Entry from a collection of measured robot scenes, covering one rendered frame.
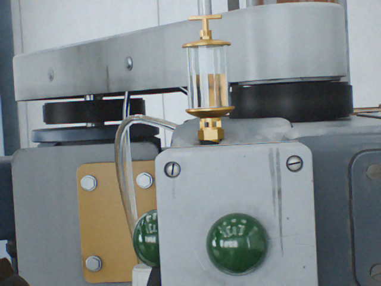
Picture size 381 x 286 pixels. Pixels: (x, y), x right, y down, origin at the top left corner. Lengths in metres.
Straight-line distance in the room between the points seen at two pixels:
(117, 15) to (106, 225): 4.90
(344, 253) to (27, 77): 0.52
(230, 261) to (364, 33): 5.34
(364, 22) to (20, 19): 2.45
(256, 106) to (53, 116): 0.39
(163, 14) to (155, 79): 5.00
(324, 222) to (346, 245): 0.02
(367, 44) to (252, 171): 5.31
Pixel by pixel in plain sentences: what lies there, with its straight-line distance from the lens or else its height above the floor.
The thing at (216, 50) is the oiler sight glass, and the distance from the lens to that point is 0.44.
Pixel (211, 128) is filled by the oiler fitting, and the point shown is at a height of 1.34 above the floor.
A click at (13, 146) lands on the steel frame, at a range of 5.77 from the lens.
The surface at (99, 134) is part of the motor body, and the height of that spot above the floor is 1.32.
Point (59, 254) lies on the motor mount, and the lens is 0.84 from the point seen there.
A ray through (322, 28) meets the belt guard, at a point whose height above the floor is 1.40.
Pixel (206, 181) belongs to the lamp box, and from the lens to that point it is 0.37.
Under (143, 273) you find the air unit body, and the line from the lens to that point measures 0.65.
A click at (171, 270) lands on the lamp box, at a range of 0.38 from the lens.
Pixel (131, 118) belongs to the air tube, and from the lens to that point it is 0.53.
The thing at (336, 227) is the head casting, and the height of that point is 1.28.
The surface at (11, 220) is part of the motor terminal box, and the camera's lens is 0.86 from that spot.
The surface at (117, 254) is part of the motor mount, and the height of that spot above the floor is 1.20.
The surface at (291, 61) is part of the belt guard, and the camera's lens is 0.54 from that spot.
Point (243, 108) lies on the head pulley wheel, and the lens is 0.55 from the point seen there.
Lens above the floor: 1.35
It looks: 3 degrees down
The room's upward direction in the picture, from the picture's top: 3 degrees counter-clockwise
